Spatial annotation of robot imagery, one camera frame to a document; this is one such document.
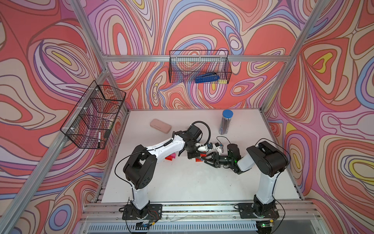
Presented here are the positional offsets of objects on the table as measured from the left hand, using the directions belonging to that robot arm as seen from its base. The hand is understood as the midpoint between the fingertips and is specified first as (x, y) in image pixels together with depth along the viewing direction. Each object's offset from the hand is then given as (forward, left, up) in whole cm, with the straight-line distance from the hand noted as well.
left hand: (199, 153), depth 88 cm
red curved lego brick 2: (-1, +19, -5) cm, 19 cm away
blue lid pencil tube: (+19, -18, +13) cm, 29 cm away
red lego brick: (-2, 0, -6) cm, 6 cm away
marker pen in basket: (-2, +52, +18) cm, 55 cm away
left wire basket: (+14, +59, +22) cm, 64 cm away
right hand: (-5, -4, -5) cm, 8 cm away
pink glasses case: (+25, +28, -4) cm, 38 cm away
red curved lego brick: (-2, -3, +1) cm, 4 cm away
